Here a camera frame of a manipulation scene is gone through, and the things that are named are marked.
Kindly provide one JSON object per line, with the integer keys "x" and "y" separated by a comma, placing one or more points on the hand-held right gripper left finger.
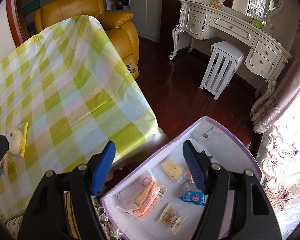
{"x": 103, "y": 165}

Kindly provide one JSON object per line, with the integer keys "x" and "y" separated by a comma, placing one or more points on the pink curtain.
{"x": 285, "y": 85}

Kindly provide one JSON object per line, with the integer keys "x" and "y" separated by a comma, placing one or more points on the ornate dressing mirror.
{"x": 260, "y": 0}

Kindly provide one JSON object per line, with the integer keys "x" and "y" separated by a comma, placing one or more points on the cream snack packet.
{"x": 170, "y": 216}

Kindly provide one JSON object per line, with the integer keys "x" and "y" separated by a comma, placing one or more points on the clear bread packet orange label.
{"x": 145, "y": 197}

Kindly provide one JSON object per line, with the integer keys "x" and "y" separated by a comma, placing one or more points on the clear cake packet barcode label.
{"x": 13, "y": 137}

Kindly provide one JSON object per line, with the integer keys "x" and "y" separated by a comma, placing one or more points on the white ornate dressing table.
{"x": 235, "y": 27}

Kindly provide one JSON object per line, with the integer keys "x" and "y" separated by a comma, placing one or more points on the teal storage bin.
{"x": 31, "y": 6}

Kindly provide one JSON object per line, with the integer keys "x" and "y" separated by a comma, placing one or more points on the blue cartoon snack packet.
{"x": 192, "y": 197}

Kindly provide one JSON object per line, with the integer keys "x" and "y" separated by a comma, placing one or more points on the silver beaded trim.
{"x": 103, "y": 212}

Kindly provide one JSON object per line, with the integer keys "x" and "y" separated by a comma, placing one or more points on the white cabinet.
{"x": 145, "y": 5}

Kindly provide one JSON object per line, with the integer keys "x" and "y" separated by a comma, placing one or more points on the orange leather armchair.
{"x": 72, "y": 5}

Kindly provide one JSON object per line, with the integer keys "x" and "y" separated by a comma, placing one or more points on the white slatted stool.
{"x": 227, "y": 50}

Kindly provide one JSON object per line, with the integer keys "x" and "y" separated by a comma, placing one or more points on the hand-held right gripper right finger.
{"x": 193, "y": 167}

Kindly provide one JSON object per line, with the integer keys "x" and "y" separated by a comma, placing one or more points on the green checked tablecloth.
{"x": 65, "y": 92}

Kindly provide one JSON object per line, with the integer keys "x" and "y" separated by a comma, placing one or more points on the small green toy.
{"x": 258, "y": 23}

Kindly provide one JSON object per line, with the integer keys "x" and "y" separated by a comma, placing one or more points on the purple storage box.
{"x": 225, "y": 142}

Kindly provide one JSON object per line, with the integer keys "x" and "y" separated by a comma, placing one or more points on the yellow cake packet blue label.
{"x": 3, "y": 161}

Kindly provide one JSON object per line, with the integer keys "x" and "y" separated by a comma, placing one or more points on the clear yellow cracker packet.
{"x": 172, "y": 168}

